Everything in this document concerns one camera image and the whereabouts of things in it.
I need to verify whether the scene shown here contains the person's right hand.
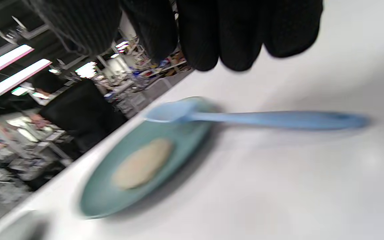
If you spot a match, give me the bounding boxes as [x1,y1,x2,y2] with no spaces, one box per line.
[22,0,324,72]

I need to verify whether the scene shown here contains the light blue dessert shovel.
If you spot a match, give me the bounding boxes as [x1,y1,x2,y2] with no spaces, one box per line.
[144,98,371,130]

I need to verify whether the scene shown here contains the fried egg slice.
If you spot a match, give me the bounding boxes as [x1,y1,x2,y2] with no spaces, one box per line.
[112,138,174,190]

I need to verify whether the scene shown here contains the grey plate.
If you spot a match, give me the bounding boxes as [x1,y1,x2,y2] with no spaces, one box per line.
[0,210,51,240]

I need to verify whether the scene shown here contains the black office chair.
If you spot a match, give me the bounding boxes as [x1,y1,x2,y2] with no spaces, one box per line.
[39,78,127,154]

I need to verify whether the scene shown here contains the teal plate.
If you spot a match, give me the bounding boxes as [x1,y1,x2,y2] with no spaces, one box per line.
[79,97,219,220]

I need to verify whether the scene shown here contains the ceiling light strip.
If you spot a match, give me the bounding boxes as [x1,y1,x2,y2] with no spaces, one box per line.
[0,45,34,84]
[0,59,52,96]

